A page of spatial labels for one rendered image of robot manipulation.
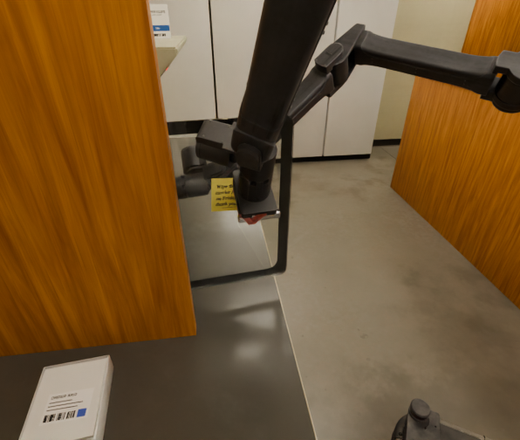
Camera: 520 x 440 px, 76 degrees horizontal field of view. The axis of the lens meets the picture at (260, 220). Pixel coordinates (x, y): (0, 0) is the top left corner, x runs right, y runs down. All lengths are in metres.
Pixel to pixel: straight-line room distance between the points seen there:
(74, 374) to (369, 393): 1.42
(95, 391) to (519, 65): 1.00
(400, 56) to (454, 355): 1.67
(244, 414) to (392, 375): 1.36
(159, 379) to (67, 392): 0.16
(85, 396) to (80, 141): 0.44
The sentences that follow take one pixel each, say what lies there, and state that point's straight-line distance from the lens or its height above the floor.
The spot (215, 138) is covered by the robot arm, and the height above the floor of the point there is 1.39.
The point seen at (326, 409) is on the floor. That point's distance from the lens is 1.80.
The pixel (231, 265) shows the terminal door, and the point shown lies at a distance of 0.80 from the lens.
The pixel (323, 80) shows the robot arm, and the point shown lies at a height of 1.42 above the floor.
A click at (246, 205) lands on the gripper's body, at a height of 1.27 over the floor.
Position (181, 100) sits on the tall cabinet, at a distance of 3.80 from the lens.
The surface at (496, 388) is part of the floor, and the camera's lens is 2.16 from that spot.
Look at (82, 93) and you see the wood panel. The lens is 0.56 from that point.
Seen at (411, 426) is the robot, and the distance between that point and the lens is 1.53.
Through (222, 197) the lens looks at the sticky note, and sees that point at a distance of 0.70.
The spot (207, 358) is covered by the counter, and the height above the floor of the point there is 0.94.
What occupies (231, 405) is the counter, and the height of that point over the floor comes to 0.94.
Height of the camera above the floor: 1.56
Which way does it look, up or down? 32 degrees down
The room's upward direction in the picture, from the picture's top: straight up
